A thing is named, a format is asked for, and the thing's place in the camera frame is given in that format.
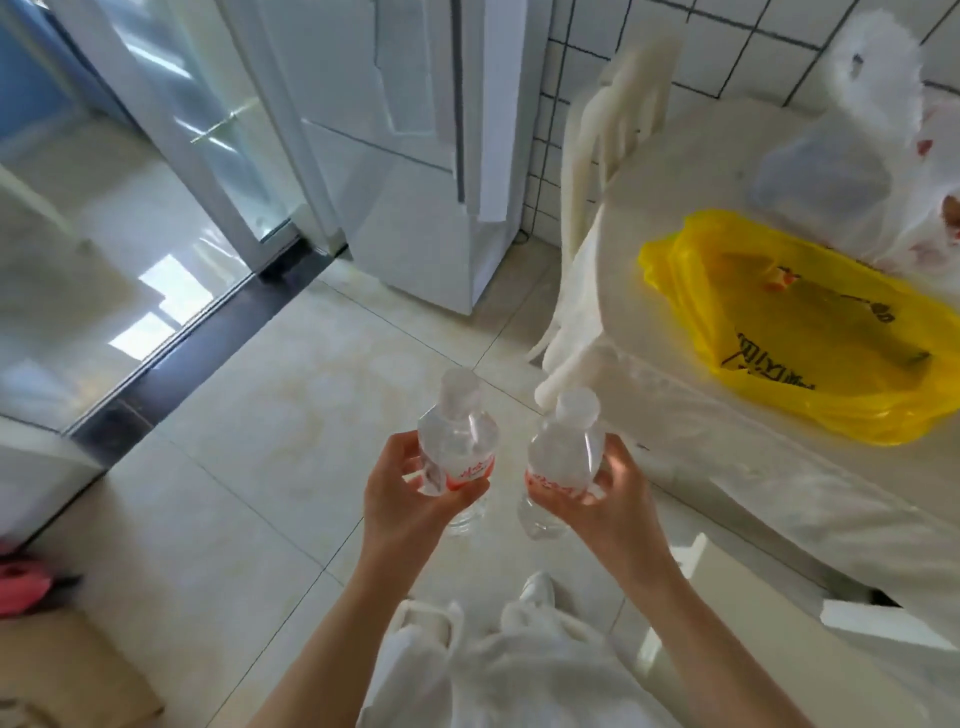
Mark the white slatted chair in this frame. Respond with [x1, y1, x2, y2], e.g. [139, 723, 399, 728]
[524, 37, 684, 410]

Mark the white refrigerator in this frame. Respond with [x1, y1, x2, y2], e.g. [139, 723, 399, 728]
[247, 0, 553, 316]

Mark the person's right hand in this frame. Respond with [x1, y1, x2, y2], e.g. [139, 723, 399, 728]
[523, 433, 680, 601]

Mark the brown cardboard box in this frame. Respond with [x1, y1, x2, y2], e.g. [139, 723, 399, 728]
[0, 607, 165, 728]

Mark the round dining table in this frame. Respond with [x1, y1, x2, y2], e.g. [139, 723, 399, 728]
[539, 97, 960, 646]

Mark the yellow plastic bag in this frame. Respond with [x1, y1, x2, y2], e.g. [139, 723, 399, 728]
[637, 209, 960, 448]

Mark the person's left forearm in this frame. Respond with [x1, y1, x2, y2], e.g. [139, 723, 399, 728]
[247, 562, 429, 728]

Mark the red label water bottle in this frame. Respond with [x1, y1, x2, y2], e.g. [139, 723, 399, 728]
[416, 367, 500, 538]
[517, 387, 607, 541]

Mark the person's right forearm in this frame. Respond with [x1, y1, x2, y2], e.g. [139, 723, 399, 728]
[633, 569, 815, 728]

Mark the pink object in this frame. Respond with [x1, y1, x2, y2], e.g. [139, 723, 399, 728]
[0, 539, 84, 620]

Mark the person's left hand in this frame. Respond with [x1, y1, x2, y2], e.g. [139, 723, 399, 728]
[356, 431, 490, 594]

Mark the white plastic bag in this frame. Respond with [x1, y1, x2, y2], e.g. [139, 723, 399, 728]
[749, 8, 960, 275]

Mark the white sliding glass door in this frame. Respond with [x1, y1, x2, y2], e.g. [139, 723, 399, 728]
[0, 0, 346, 541]

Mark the white cushioned chair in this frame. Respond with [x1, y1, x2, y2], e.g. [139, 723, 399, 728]
[637, 533, 960, 728]

